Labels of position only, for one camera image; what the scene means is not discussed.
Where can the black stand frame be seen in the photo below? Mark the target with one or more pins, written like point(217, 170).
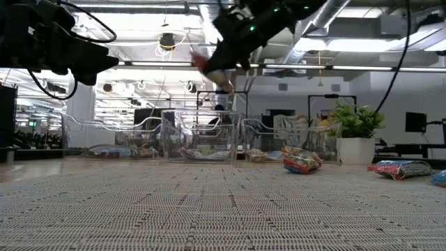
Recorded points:
point(331, 96)

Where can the silver ceiling duct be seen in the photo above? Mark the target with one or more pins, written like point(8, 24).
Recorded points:
point(327, 14)

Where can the person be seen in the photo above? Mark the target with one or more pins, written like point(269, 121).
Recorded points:
point(219, 108)

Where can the potted green plant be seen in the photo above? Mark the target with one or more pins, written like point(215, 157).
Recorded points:
point(355, 150)

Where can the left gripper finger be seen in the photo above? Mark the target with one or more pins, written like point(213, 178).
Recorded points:
point(87, 76)
point(95, 59)

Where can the orange green granola bar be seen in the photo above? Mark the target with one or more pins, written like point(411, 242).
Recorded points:
point(219, 77)

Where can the ceiling light strip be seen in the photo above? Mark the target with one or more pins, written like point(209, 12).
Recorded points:
point(296, 66)
point(157, 63)
point(362, 68)

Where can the blue red granola bar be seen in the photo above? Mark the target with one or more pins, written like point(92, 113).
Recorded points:
point(400, 169)

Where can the red green granola bar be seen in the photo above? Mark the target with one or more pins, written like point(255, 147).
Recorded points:
point(203, 154)
point(301, 162)

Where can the black background table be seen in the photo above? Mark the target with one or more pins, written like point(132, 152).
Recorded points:
point(411, 146)

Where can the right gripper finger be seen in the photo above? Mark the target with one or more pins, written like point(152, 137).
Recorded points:
point(226, 61)
point(216, 57)

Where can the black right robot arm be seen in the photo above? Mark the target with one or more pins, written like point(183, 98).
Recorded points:
point(299, 8)

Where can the black monitor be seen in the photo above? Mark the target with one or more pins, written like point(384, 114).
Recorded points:
point(416, 122)
point(146, 115)

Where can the clear plastic bin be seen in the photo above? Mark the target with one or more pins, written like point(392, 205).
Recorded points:
point(174, 139)
point(265, 136)
point(87, 139)

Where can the grey woven placemat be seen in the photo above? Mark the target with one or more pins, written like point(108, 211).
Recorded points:
point(209, 209)

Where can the dark tall cabinet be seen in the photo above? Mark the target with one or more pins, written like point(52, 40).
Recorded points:
point(8, 115)

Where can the black round ceiling device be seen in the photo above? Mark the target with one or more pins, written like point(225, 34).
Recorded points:
point(167, 41)

